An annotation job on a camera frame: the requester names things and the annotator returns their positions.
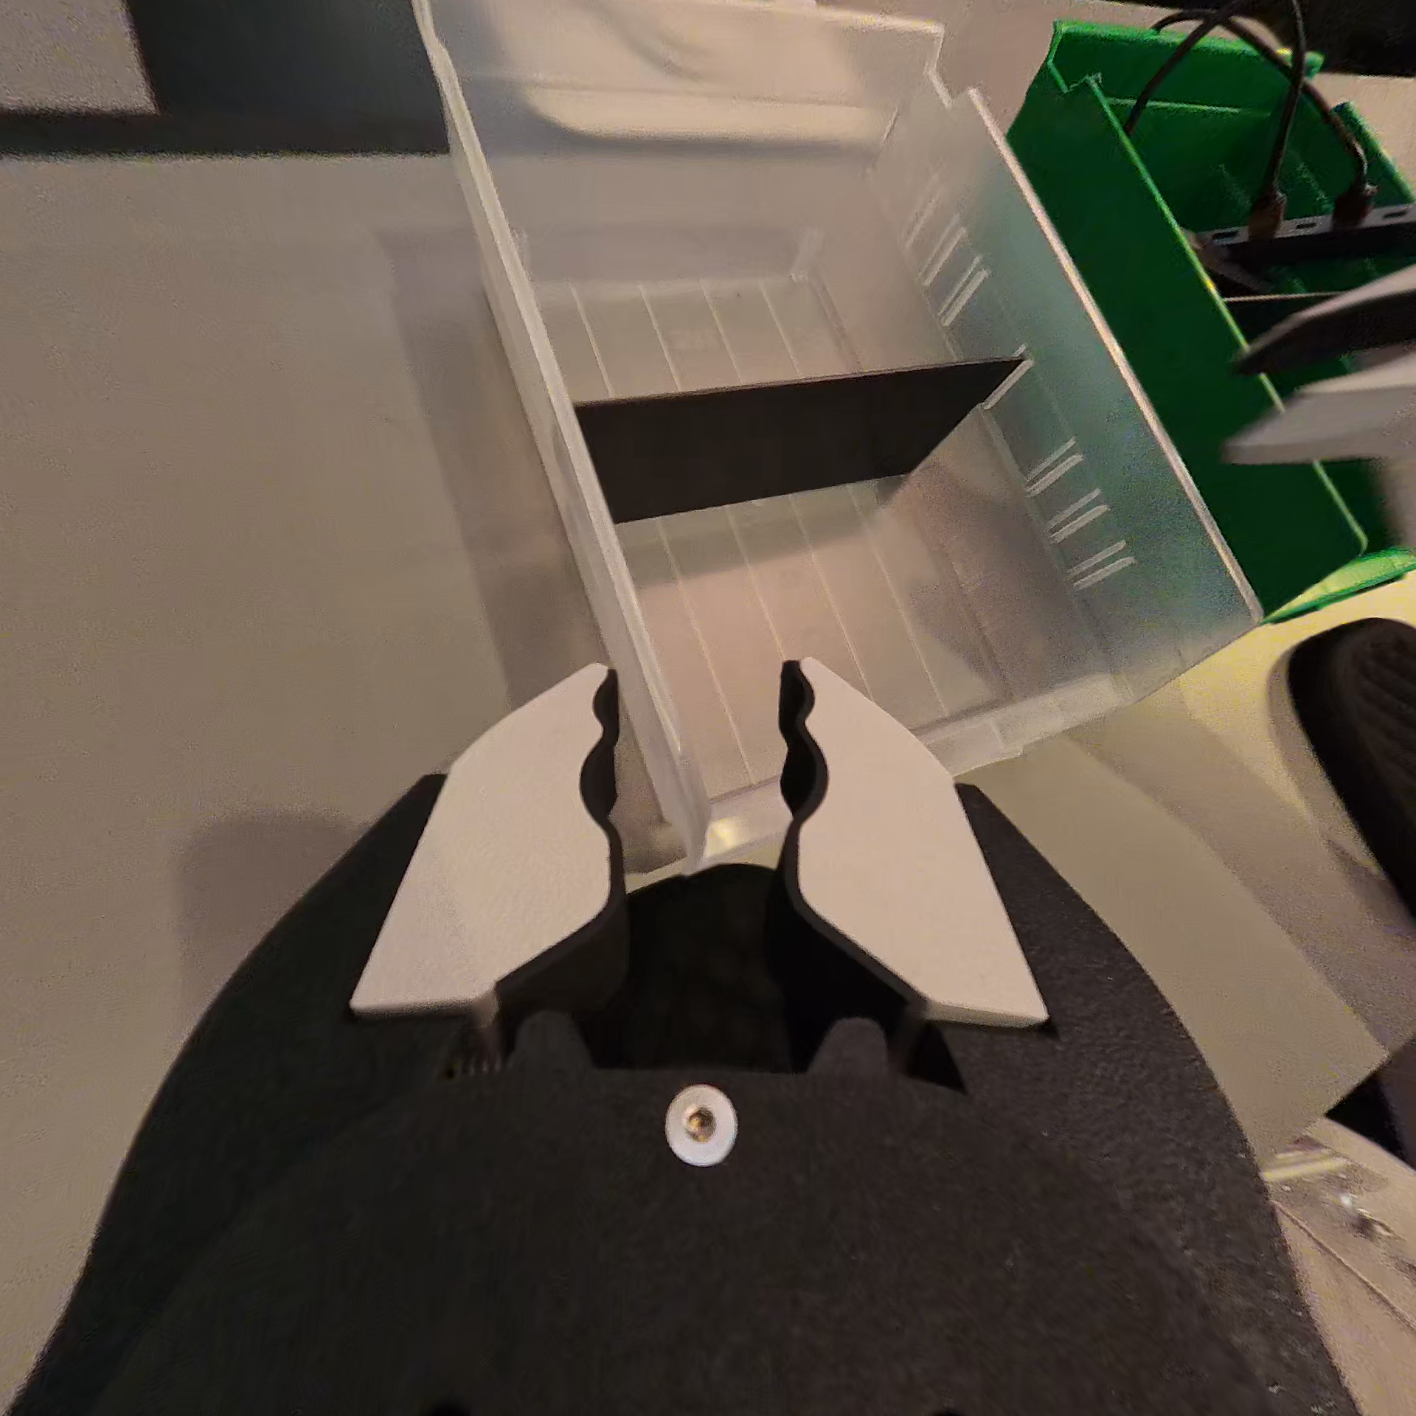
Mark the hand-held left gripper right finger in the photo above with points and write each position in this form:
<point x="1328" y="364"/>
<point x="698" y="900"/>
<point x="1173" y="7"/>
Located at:
<point x="907" y="873"/>

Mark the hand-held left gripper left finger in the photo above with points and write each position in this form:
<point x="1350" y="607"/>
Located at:
<point x="487" y="863"/>

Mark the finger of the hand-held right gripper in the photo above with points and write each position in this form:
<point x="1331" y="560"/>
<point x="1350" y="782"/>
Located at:
<point x="1348" y="326"/>
<point x="1338" y="427"/>

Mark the green plastic bin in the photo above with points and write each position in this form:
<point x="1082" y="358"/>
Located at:
<point x="1117" y="277"/>

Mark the clear plastic bin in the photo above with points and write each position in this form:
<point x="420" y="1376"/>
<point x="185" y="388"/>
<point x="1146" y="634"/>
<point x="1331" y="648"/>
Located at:
<point x="1050" y="364"/>

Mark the silver usb hub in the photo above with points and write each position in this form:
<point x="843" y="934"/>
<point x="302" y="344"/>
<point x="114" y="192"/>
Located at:
<point x="1316" y="226"/>

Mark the black textured pad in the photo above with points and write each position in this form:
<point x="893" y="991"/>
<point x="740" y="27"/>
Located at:
<point x="1365" y="752"/>

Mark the black bin divider panel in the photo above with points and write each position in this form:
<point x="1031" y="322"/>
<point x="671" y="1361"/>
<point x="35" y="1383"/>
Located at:
<point x="774" y="442"/>

